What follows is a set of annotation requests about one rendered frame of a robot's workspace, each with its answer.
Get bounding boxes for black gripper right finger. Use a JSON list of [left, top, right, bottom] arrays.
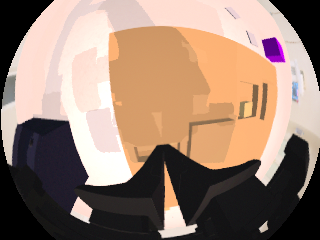
[[163, 144, 261, 227]]

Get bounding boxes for purple cube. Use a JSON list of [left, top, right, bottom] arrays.
[[261, 37, 285, 63]]

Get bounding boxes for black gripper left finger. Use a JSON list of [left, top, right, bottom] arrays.
[[73, 144, 165, 231]]

